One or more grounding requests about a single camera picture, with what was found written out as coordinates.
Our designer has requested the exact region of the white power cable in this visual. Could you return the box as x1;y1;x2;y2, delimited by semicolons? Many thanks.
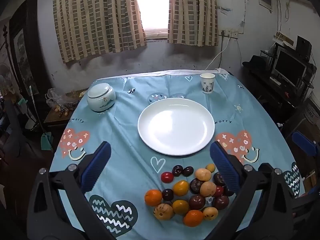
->
205;36;230;70

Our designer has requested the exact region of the orange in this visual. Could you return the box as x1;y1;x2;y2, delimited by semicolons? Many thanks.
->
144;189;163;207
183;210;204;227

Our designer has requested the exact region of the small wooden side table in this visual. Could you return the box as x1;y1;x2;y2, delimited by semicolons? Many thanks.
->
44;89;89;130

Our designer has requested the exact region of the white handled broom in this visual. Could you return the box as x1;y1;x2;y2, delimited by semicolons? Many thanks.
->
29;85;50;135

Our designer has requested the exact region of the clear plastic bag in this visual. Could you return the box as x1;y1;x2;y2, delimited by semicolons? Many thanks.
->
45;88;75;113

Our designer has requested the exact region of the white round plate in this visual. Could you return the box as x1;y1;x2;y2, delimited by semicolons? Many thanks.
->
138;98;215;156

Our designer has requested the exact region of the white patterned paper cup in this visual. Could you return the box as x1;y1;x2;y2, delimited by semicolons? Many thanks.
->
200;73;216;94

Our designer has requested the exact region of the bright window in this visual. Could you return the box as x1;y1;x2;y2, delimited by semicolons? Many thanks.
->
134;0;170;39

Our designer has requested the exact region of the black speaker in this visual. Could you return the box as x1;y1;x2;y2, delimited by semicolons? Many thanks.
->
296;35;312;61

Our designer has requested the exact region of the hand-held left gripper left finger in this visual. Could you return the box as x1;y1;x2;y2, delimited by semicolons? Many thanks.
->
26;141;118;240

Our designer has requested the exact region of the yellow tomato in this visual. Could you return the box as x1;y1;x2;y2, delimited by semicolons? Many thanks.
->
172;200;190;215
173;180;189;197

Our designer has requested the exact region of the flat cardboard box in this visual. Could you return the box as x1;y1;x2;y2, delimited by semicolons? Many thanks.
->
272;31;294;47

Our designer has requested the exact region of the black hat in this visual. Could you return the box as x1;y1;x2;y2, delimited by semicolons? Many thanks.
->
242;55;270;72

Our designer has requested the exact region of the grey computer monitor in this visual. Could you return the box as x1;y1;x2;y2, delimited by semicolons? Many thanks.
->
272;49;308;87

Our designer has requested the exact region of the checked beige curtain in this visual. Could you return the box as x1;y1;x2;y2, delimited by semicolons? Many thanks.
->
52;0;147;64
168;0;219;47

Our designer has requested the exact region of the black media stand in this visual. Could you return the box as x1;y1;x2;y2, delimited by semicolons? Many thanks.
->
244;62;317;120

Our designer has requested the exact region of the pale ceramic lidded jar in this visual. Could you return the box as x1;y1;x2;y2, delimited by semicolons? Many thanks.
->
87;83;116;112

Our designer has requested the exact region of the dark wooden framed picture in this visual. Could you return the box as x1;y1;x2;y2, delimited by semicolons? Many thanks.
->
9;0;47;97

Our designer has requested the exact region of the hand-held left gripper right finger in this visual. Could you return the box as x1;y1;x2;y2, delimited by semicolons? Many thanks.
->
209;141;294;240

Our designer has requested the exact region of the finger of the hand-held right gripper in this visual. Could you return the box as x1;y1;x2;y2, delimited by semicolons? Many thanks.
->
292;131;320;157

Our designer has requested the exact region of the teal dustpan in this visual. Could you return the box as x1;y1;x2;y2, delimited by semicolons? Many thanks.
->
40;131;54;152

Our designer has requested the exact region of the beige round fruit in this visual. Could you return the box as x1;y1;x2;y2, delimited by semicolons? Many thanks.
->
200;181;217;197
195;168;212;181

